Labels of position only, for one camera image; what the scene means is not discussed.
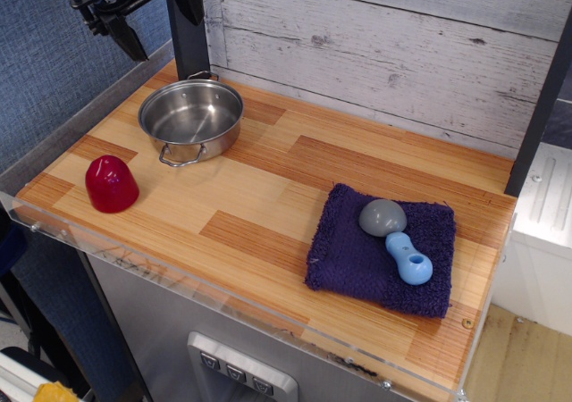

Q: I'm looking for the blue and grey spoon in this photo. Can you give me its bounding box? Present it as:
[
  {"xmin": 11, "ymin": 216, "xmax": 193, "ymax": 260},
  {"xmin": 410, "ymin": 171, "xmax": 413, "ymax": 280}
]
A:
[{"xmin": 358, "ymin": 199, "xmax": 433, "ymax": 286}]

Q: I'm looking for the stainless steel pot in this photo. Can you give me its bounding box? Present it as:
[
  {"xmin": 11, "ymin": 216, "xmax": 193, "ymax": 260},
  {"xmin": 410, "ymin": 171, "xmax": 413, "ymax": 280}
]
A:
[{"xmin": 138, "ymin": 71, "xmax": 244, "ymax": 168}]

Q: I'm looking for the red plastic cup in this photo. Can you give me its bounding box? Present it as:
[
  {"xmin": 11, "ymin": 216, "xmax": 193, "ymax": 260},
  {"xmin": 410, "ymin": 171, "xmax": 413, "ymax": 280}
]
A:
[{"xmin": 85, "ymin": 155, "xmax": 139, "ymax": 214}]

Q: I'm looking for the clear acrylic front guard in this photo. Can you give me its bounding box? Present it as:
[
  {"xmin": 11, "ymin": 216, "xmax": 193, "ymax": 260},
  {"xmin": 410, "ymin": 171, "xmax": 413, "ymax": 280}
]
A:
[{"xmin": 1, "ymin": 194, "xmax": 466, "ymax": 401}]

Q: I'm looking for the purple folded towel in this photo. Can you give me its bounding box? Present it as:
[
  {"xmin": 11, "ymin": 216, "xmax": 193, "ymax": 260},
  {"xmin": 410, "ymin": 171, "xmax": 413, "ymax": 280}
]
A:
[{"xmin": 305, "ymin": 183, "xmax": 456, "ymax": 319}]

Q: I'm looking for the silver control panel with buttons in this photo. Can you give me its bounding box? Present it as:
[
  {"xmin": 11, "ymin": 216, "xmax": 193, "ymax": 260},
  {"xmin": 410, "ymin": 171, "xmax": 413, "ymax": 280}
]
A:
[{"xmin": 187, "ymin": 331, "xmax": 299, "ymax": 401}]

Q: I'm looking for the yellow object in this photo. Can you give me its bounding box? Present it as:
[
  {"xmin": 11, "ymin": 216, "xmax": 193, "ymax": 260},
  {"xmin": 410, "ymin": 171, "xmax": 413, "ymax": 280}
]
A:
[{"xmin": 32, "ymin": 381, "xmax": 80, "ymax": 402}]

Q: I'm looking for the white appliance at right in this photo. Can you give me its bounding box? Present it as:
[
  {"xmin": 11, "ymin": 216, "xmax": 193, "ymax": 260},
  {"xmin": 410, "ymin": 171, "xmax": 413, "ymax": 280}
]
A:
[{"xmin": 492, "ymin": 143, "xmax": 571, "ymax": 335}]

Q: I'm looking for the black vertical post left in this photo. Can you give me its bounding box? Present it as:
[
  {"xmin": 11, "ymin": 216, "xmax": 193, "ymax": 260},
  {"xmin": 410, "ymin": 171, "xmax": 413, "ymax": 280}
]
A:
[{"xmin": 166, "ymin": 0, "xmax": 210, "ymax": 80}]

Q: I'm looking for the black vertical post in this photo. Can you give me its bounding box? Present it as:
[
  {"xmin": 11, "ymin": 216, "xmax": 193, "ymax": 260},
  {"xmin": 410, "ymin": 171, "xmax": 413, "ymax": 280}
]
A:
[
  {"xmin": 504, "ymin": 0, "xmax": 572, "ymax": 197},
  {"xmin": 166, "ymin": 0, "xmax": 210, "ymax": 80}
]

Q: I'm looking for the black vertical post right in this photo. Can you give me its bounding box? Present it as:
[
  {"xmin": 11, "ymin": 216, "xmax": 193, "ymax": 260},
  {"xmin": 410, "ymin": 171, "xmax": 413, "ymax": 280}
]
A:
[{"xmin": 504, "ymin": 0, "xmax": 572, "ymax": 197}]

